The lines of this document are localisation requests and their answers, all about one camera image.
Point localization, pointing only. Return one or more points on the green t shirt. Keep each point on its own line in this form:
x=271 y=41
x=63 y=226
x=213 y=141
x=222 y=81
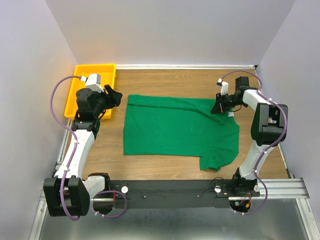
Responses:
x=177 y=126

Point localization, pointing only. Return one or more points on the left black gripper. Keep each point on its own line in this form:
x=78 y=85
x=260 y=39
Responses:
x=113 y=98

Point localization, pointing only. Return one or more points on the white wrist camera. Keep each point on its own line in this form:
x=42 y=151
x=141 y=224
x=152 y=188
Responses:
x=93 y=82
x=223 y=85

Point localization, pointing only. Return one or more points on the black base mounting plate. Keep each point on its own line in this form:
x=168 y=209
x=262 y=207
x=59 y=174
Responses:
x=172 y=194

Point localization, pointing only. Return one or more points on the aluminium front rail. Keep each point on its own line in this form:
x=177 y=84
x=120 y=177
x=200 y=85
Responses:
x=271 y=189

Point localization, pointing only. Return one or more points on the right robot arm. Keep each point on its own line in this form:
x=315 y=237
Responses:
x=268 y=129

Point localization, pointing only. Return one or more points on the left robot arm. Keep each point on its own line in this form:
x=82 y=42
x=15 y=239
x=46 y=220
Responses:
x=66 y=193

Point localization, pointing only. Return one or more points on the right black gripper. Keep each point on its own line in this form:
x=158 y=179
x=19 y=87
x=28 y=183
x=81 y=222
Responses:
x=217 y=108

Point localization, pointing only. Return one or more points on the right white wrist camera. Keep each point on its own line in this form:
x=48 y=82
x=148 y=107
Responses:
x=223 y=85

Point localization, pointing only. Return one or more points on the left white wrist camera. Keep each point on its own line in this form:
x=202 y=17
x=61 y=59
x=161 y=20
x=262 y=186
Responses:
x=93 y=82

